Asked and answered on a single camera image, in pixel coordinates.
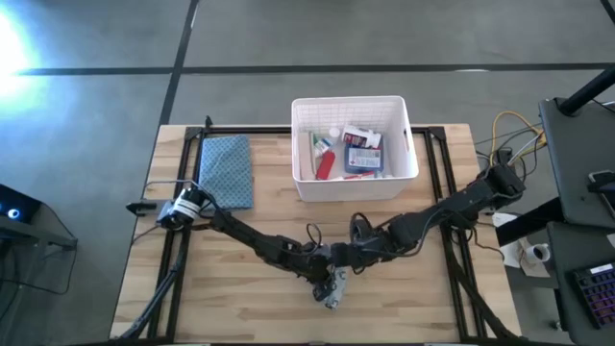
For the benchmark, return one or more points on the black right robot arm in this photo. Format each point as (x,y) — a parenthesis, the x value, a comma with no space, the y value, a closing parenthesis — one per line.
(456,202)

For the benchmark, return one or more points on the white paper sheet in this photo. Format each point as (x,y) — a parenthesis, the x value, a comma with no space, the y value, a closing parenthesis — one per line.
(511,252)

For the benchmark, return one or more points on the orange pill bottle white cap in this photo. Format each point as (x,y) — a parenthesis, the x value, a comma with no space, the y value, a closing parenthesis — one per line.
(334,131)

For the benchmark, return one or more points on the white pouch blue cross print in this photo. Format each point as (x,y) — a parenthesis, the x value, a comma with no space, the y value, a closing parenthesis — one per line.
(341,288)

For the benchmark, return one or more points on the blue first aid kit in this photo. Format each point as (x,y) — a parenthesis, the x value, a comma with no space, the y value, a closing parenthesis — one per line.
(363,159)

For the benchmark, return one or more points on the smartphone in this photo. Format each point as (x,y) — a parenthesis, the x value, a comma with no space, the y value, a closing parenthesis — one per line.
(603,181)

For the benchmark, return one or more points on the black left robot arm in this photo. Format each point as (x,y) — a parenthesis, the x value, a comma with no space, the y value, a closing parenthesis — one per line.
(250,235)

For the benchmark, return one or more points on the black device blue light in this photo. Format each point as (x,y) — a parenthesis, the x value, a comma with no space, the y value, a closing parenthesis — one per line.
(14,204)

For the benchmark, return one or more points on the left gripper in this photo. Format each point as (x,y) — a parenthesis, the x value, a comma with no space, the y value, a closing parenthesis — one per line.
(312,262)

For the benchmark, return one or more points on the black aluminium rig frame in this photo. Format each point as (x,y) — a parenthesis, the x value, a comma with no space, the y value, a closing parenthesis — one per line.
(269,130)

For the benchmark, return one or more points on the blue patterned folded cloth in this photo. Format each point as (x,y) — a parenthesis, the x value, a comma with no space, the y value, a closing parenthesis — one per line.
(226,173)

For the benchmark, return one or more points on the white mug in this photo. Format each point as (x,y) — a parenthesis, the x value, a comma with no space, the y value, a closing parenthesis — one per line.
(537,253)

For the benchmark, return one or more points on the small black bracket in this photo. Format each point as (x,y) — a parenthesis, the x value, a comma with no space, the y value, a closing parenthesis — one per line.
(140,207)

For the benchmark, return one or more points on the black pole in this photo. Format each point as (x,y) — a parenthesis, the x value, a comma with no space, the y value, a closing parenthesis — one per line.
(588,91)

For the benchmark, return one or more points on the white perforated plastic basket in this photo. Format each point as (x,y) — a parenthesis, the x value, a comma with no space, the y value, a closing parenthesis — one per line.
(336,190)

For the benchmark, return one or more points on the black desk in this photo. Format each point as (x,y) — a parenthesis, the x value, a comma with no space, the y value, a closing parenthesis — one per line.
(562,298)
(581,158)

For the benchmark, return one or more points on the black keyboard blue keys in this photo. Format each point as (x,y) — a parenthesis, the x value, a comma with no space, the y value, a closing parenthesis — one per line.
(598,293)

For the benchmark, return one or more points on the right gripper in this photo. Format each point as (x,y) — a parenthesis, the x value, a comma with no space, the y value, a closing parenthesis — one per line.
(358,254)

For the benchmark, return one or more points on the red bandage roll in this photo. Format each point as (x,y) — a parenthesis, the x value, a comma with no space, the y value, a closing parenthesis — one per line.
(326,165)

